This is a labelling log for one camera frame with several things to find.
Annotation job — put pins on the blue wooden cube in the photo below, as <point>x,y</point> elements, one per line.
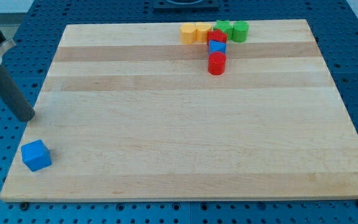
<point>36,155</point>

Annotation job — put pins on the light wooden board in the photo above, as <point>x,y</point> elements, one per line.
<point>131,114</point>

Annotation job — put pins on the red cylinder block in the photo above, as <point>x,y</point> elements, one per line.
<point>216,63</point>

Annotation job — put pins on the blue triangular block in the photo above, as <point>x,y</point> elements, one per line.
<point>216,46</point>

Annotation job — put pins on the yellow hexagonal block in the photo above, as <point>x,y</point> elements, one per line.
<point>188,33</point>

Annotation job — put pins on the yellow heart block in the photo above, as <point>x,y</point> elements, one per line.
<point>202,29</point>

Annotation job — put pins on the red star block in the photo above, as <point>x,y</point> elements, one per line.
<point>216,35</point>

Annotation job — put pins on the green star block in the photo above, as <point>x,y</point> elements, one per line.
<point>225,27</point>

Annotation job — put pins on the green cylinder block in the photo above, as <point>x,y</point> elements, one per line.
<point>240,31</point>

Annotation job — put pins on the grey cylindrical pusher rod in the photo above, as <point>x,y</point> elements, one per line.
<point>13,98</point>

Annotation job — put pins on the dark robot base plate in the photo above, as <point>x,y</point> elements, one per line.
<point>159,5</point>

